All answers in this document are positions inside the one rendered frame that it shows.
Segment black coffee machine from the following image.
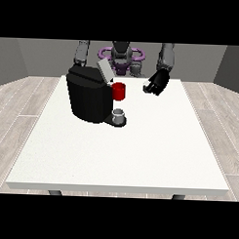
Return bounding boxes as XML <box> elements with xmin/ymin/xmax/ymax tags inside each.
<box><xmin>63</xmin><ymin>64</ymin><xmax>129</xmax><ymax>129</ymax></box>

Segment dark table leg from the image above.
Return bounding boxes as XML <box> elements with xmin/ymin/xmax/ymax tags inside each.
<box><xmin>48</xmin><ymin>189</ymin><xmax>63</xmax><ymax>197</ymax></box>
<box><xmin>172</xmin><ymin>193</ymin><xmax>187</xmax><ymax>201</ymax></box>

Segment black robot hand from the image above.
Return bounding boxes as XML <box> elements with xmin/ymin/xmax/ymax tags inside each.
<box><xmin>142</xmin><ymin>66</ymin><xmax>171</xmax><ymax>98</ymax></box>

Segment red pod holder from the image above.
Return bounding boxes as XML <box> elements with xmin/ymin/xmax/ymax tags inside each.
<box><xmin>110</xmin><ymin>81</ymin><xmax>127</xmax><ymax>102</ymax></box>

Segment grey robot trunk purple rings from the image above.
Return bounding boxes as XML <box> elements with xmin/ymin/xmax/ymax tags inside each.
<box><xmin>97</xmin><ymin>41</ymin><xmax>147</xmax><ymax>78</ymax></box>

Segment small grey cup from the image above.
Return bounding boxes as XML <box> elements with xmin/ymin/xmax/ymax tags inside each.
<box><xmin>111</xmin><ymin>107</ymin><xmax>127</xmax><ymax>125</ymax></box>

